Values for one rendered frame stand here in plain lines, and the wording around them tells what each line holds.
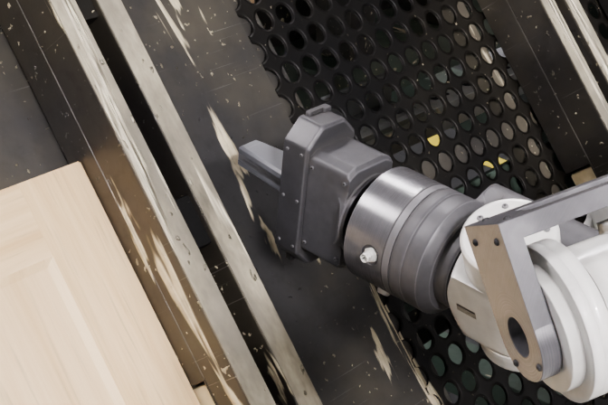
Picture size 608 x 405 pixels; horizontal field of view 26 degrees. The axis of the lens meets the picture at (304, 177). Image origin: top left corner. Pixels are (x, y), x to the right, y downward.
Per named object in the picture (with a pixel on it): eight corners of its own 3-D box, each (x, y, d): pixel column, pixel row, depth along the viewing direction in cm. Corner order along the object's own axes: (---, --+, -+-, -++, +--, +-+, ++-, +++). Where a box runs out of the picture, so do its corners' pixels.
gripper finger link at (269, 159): (260, 145, 106) (318, 174, 102) (232, 157, 104) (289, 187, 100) (261, 128, 105) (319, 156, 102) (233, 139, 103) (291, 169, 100)
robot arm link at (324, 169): (334, 231, 108) (451, 294, 101) (251, 272, 101) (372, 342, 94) (350, 91, 102) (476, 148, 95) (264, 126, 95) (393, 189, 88)
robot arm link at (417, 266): (397, 322, 96) (527, 394, 90) (371, 230, 89) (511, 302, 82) (487, 218, 101) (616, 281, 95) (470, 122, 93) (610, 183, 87)
